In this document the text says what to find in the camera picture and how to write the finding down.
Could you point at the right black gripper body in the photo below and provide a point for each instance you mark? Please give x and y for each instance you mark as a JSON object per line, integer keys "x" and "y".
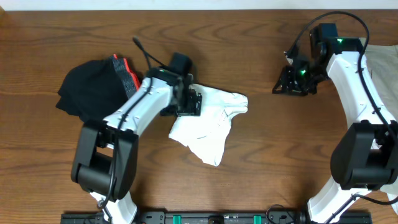
{"x": 303, "y": 80}

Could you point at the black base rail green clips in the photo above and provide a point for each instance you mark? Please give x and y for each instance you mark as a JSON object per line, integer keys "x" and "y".
{"x": 274, "y": 216}

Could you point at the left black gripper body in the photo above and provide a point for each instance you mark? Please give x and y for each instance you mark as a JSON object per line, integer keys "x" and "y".
{"x": 191, "y": 104}

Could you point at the white t-shirt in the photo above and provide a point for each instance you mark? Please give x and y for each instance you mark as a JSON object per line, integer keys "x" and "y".
{"x": 205, "y": 135}

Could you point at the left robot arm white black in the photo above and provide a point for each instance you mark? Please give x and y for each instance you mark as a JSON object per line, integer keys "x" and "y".
{"x": 105, "y": 161}

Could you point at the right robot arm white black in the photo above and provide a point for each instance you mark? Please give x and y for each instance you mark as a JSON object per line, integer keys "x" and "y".
{"x": 365, "y": 159}

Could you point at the grey beige garment pile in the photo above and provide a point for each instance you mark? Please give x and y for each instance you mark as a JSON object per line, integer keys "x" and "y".
{"x": 382, "y": 65}

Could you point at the black folded garment red trim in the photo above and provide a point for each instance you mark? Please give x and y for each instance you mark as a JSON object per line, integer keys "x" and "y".
{"x": 96, "y": 89}

